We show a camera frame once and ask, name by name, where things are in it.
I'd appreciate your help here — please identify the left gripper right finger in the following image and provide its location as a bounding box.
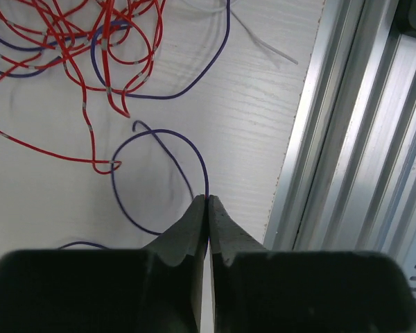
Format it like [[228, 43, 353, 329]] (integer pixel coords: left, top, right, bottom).
[[207, 196, 416, 332]]

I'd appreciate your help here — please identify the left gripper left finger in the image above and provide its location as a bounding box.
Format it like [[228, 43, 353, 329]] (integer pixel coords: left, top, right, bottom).
[[0, 195, 208, 332]]

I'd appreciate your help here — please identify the purple wire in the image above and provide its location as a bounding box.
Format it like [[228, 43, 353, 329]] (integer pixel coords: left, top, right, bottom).
[[0, 0, 232, 250]]

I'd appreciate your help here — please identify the white wire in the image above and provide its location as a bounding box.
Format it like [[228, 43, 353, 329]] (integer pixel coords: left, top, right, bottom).
[[183, 0, 299, 66]]

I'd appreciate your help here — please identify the aluminium mounting rail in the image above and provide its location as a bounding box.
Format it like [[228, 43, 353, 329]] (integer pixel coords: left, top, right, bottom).
[[261, 0, 416, 254]]

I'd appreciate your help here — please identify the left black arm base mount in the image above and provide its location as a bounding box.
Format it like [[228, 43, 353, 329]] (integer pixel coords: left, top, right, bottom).
[[394, 0, 416, 35]]

